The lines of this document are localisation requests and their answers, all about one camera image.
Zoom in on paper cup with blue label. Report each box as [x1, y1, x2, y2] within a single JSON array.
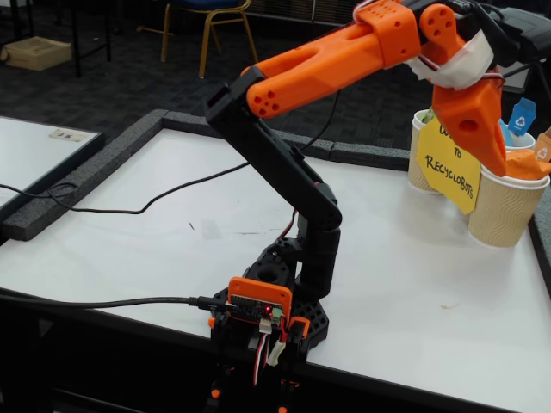
[[498, 120, 537, 152]]

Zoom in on tape-wrapped wrist camera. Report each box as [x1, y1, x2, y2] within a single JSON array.
[[406, 0, 551, 92]]

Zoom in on gold frame blue seat chair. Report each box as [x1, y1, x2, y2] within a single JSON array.
[[136, 0, 260, 80]]

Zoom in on orange bin label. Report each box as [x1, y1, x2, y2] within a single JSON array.
[[533, 126, 551, 164]]

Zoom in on white red black servo wires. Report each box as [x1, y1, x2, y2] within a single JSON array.
[[251, 317, 288, 388]]

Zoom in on black table leg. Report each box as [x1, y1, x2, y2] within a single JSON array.
[[69, 0, 84, 79]]

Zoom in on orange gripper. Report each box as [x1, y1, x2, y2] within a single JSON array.
[[430, 78, 509, 178]]

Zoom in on blue paper bin label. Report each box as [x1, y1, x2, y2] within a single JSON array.
[[507, 97, 538, 136]]

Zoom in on white board with black frame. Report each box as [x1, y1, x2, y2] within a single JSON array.
[[0, 114, 106, 210]]

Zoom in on black usb cable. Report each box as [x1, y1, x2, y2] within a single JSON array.
[[0, 287, 230, 311]]

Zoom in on cardboard box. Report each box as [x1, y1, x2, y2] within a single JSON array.
[[0, 35, 73, 72]]

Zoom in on orange paper-wrapped packet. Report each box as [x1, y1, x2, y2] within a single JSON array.
[[502, 147, 551, 182]]

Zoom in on black orange table clamp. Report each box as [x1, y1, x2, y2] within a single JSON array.
[[206, 315, 237, 413], [277, 316, 312, 413]]

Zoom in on paper cup with orange label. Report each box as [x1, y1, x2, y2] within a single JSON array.
[[467, 160, 551, 249]]

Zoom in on red and black wire pair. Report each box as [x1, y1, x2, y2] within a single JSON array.
[[281, 209, 299, 243]]

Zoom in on paper cup with green label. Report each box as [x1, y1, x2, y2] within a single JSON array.
[[406, 108, 445, 196]]

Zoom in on orange-cased controller board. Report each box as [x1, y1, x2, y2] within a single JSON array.
[[226, 277, 294, 323]]

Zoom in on small paper sticker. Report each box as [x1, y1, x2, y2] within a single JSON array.
[[46, 128, 90, 143]]

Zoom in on black cable behind arm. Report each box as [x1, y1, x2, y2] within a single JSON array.
[[298, 87, 342, 152]]

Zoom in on yellow handwritten welcome sign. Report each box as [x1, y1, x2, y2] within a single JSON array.
[[415, 121, 483, 215]]

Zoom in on thin black power cable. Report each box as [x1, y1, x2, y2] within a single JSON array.
[[0, 162, 251, 215]]

